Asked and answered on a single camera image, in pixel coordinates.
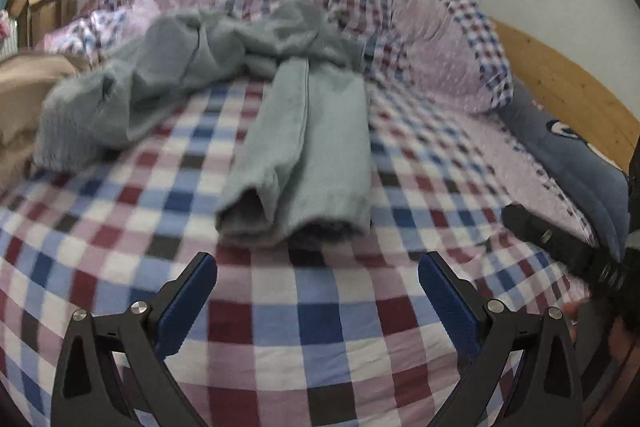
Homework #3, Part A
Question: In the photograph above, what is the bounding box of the plaid checkered bed sheet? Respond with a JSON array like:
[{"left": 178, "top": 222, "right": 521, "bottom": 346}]
[{"left": 1, "top": 80, "right": 586, "bottom": 426}]

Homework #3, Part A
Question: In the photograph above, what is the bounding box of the blue grey plush pillow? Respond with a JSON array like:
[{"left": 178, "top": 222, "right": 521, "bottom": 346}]
[{"left": 498, "top": 78, "right": 629, "bottom": 257}]

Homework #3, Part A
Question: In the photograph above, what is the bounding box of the cardboard boxes pile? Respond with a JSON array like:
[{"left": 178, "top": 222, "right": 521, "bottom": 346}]
[{"left": 6, "top": 0, "right": 76, "bottom": 48}]

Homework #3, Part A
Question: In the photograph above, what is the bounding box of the beige khaki garment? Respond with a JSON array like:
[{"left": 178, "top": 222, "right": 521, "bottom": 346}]
[{"left": 0, "top": 50, "right": 91, "bottom": 192}]

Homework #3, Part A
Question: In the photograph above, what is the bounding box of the purple polka dot pillow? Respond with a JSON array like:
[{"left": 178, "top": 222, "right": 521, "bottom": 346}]
[{"left": 393, "top": 0, "right": 513, "bottom": 114}]

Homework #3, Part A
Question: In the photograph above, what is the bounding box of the wooden headboard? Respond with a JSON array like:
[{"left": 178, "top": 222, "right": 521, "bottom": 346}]
[{"left": 494, "top": 20, "right": 639, "bottom": 171}]

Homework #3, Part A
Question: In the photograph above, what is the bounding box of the person right hand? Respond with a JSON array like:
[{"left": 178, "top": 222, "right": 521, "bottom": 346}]
[{"left": 563, "top": 299, "right": 639, "bottom": 369}]

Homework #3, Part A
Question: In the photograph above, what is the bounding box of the grey green sweatshirt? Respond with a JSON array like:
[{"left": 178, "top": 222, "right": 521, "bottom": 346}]
[{"left": 34, "top": 1, "right": 372, "bottom": 247}]

